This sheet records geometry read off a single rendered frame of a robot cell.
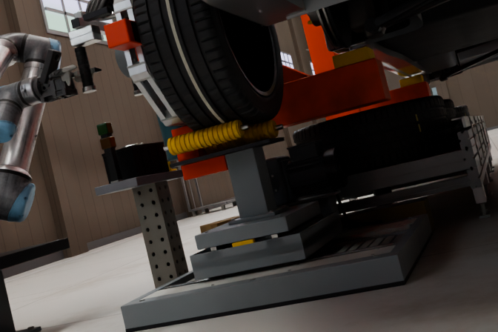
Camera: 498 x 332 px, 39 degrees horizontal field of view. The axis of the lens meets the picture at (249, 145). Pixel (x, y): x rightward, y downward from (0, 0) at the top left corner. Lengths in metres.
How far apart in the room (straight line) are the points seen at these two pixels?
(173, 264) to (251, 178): 0.57
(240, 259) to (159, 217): 0.60
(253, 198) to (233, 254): 0.21
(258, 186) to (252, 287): 0.40
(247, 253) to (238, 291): 0.17
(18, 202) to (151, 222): 0.48
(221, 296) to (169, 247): 0.67
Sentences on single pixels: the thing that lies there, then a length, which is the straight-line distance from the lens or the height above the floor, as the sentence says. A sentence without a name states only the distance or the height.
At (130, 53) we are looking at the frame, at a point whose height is 0.80.
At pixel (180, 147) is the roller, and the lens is 2.22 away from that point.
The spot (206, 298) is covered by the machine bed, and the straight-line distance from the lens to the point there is 2.03.
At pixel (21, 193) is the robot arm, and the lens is 2.65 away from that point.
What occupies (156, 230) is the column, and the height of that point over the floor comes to 0.25.
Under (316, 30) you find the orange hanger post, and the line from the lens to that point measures 4.74.
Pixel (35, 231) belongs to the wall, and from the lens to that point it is 6.98.
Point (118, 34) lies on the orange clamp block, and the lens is 2.09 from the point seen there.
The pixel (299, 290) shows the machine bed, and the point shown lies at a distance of 1.93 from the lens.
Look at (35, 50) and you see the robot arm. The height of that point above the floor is 1.03.
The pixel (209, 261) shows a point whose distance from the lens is 2.17.
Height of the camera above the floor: 0.36
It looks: 2 degrees up
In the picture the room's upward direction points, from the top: 14 degrees counter-clockwise
